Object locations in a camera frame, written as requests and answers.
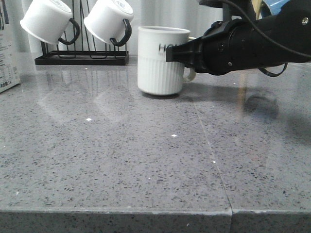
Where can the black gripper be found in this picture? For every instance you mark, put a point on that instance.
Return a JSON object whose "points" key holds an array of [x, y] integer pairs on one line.
{"points": [[225, 47]]}

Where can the white blue milk carton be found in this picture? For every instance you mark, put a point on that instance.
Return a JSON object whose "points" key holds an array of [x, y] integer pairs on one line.
{"points": [[9, 74]]}

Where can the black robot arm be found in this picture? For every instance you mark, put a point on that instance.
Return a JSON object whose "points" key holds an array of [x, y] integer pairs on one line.
{"points": [[281, 39]]}

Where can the white HOME mug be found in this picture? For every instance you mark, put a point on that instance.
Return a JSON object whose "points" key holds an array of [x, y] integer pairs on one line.
{"points": [[156, 76]]}

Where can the wooden mug tree stand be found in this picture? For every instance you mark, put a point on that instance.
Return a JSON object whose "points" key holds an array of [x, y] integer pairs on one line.
{"points": [[256, 4]]}

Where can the white hanging mug right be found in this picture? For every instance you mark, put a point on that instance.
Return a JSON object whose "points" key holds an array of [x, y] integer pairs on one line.
{"points": [[109, 21]]}

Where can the white hanging mug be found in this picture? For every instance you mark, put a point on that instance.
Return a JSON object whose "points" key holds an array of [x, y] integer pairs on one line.
{"points": [[109, 21], [47, 20]]}

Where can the blue hanging mug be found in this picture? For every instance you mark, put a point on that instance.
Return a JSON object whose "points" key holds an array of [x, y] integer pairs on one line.
{"points": [[271, 7]]}

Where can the white hanging mug left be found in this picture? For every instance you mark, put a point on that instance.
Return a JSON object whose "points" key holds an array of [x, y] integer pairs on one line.
{"points": [[47, 20]]}

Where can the black wire mug rack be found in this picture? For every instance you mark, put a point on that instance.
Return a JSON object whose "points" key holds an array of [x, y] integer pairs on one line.
{"points": [[87, 49]]}

